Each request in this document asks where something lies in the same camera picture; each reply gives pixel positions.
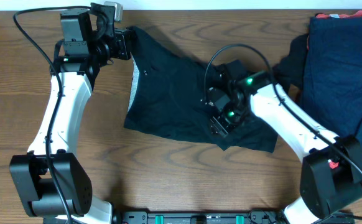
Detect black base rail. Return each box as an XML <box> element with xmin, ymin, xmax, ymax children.
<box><xmin>112</xmin><ymin>210</ymin><xmax>288</xmax><ymax>224</ymax></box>

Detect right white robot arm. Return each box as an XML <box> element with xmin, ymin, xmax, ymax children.
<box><xmin>206</xmin><ymin>71</ymin><xmax>362</xmax><ymax>223</ymax></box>

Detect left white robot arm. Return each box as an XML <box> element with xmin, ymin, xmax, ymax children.
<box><xmin>9</xmin><ymin>2</ymin><xmax>134</xmax><ymax>223</ymax></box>

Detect navy blue folded garment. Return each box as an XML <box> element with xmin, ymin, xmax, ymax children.
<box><xmin>299</xmin><ymin>14</ymin><xmax>362</xmax><ymax>161</ymax></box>

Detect dark teal black shorts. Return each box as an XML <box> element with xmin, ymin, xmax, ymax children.
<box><xmin>124</xmin><ymin>26</ymin><xmax>277</xmax><ymax>152</ymax></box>

